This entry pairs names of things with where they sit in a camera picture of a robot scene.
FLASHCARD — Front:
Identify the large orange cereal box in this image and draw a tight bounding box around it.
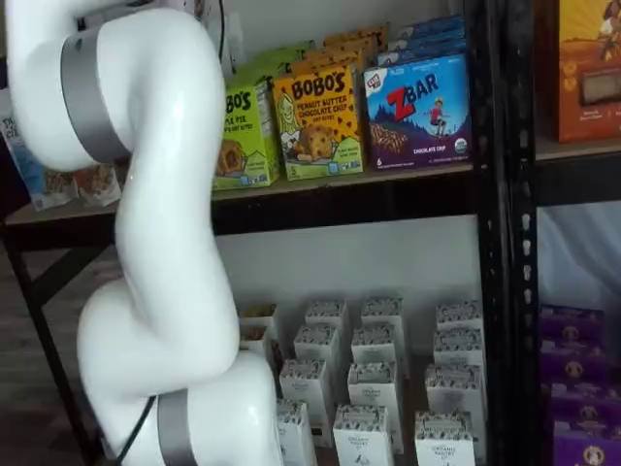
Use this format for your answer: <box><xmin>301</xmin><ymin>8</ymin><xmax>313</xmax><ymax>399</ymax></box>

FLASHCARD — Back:
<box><xmin>547</xmin><ymin>0</ymin><xmax>621</xmax><ymax>144</ymax></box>

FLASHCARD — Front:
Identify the purple snack box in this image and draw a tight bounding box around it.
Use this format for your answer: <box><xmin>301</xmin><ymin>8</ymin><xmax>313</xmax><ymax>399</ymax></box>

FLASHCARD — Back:
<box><xmin>539</xmin><ymin>304</ymin><xmax>606</xmax><ymax>344</ymax></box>
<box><xmin>552</xmin><ymin>419</ymin><xmax>621</xmax><ymax>466</ymax></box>
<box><xmin>549</xmin><ymin>380</ymin><xmax>621</xmax><ymax>427</ymax></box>
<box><xmin>539</xmin><ymin>338</ymin><xmax>608</xmax><ymax>384</ymax></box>

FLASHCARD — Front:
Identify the orange Bobo's peanut butter box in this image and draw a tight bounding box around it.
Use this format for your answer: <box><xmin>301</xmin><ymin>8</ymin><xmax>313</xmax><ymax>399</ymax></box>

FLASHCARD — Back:
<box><xmin>290</xmin><ymin>52</ymin><xmax>370</xmax><ymax>74</ymax></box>
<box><xmin>272</xmin><ymin>65</ymin><xmax>364</xmax><ymax>183</ymax></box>
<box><xmin>323</xmin><ymin>21</ymin><xmax>390</xmax><ymax>48</ymax></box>
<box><xmin>310</xmin><ymin>41</ymin><xmax>379</xmax><ymax>58</ymax></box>

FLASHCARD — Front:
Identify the black metal shelf rack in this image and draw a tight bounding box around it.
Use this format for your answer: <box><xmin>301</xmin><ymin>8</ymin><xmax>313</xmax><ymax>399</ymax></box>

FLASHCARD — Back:
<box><xmin>507</xmin><ymin>0</ymin><xmax>621</xmax><ymax>466</ymax></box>
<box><xmin>0</xmin><ymin>0</ymin><xmax>508</xmax><ymax>466</ymax></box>

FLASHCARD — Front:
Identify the green Bobo's apple pie box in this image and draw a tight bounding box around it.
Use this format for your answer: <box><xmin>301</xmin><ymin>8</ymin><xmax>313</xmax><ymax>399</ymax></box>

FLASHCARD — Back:
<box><xmin>251</xmin><ymin>41</ymin><xmax>317</xmax><ymax>53</ymax></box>
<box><xmin>227</xmin><ymin>60</ymin><xmax>297</xmax><ymax>83</ymax></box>
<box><xmin>237</xmin><ymin>48</ymin><xmax>311</xmax><ymax>67</ymax></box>
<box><xmin>212</xmin><ymin>79</ymin><xmax>281</xmax><ymax>192</ymax></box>

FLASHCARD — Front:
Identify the white plastic sheet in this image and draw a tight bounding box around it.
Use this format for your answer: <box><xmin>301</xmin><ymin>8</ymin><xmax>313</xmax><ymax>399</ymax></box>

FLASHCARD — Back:
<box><xmin>537</xmin><ymin>203</ymin><xmax>621</xmax><ymax>308</ymax></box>

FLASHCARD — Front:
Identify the blue label granola bag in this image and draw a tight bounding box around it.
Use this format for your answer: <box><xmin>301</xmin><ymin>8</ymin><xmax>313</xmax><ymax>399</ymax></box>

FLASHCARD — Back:
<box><xmin>0</xmin><ymin>111</ymin><xmax>82</xmax><ymax>212</ymax></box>

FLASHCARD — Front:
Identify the orange label granola bag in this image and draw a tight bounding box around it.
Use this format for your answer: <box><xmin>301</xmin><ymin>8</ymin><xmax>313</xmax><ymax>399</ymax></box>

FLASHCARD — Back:
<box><xmin>76</xmin><ymin>162</ymin><xmax>123</xmax><ymax>206</ymax></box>

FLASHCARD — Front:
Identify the white patterned pantry box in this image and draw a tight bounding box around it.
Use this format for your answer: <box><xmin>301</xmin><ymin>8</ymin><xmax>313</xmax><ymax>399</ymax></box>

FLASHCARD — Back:
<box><xmin>304</xmin><ymin>299</ymin><xmax>348</xmax><ymax>336</ymax></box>
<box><xmin>434</xmin><ymin>300</ymin><xmax>483</xmax><ymax>336</ymax></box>
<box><xmin>413</xmin><ymin>411</ymin><xmax>475</xmax><ymax>466</ymax></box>
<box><xmin>350</xmin><ymin>324</ymin><xmax>398</xmax><ymax>370</ymax></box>
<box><xmin>293</xmin><ymin>323</ymin><xmax>342</xmax><ymax>370</ymax></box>
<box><xmin>275</xmin><ymin>397</ymin><xmax>318</xmax><ymax>466</ymax></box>
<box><xmin>360</xmin><ymin>296</ymin><xmax>405</xmax><ymax>336</ymax></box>
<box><xmin>432</xmin><ymin>328</ymin><xmax>485</xmax><ymax>370</ymax></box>
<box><xmin>425</xmin><ymin>362</ymin><xmax>483</xmax><ymax>417</ymax></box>
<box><xmin>333</xmin><ymin>403</ymin><xmax>390</xmax><ymax>466</ymax></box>
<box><xmin>278</xmin><ymin>357</ymin><xmax>328</xmax><ymax>414</ymax></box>
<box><xmin>346</xmin><ymin>360</ymin><xmax>398</xmax><ymax>414</ymax></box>

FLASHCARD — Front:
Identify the blue Zbar box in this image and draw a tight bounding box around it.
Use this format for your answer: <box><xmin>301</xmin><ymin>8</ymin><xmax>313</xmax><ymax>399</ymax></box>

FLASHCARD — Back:
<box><xmin>387</xmin><ymin>33</ymin><xmax>467</xmax><ymax>52</ymax></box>
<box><xmin>363</xmin><ymin>51</ymin><xmax>474</xmax><ymax>171</ymax></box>
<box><xmin>376</xmin><ymin>48</ymin><xmax>468</xmax><ymax>67</ymax></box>
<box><xmin>397</xmin><ymin>14</ymin><xmax>466</xmax><ymax>39</ymax></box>

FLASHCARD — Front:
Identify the yellow label granola box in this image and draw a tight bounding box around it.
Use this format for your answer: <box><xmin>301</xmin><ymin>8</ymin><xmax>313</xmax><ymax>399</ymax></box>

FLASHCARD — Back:
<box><xmin>240</xmin><ymin>303</ymin><xmax>281</xmax><ymax>331</ymax></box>
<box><xmin>239</xmin><ymin>323</ymin><xmax>271</xmax><ymax>354</ymax></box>

